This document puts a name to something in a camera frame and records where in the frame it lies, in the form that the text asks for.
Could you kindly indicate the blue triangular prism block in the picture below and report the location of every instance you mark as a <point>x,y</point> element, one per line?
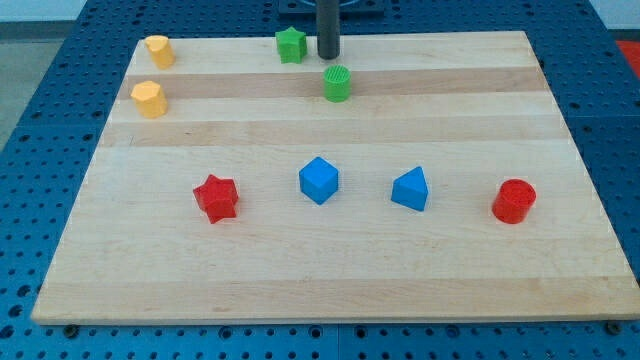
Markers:
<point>411,190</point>

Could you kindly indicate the yellow heart block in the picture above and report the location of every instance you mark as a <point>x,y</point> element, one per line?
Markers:
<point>160,51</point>

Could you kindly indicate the yellow hexagon block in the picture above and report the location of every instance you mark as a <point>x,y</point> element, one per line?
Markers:
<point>149,99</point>

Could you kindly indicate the light wooden board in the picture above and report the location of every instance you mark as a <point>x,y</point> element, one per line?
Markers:
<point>473,109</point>

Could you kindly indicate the green star block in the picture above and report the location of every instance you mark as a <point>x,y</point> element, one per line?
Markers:
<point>291,45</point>

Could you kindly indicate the red cylinder block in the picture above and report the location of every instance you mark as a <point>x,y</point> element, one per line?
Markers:
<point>513,201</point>

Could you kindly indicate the blue cube block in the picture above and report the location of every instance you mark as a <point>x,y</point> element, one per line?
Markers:
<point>319,180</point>

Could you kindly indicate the green cylinder block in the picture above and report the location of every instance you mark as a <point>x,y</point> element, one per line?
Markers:
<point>337,83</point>

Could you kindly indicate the red star block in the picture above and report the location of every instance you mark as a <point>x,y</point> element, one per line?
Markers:
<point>217,198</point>

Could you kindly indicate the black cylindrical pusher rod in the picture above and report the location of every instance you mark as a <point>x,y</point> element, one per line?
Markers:
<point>328,29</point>

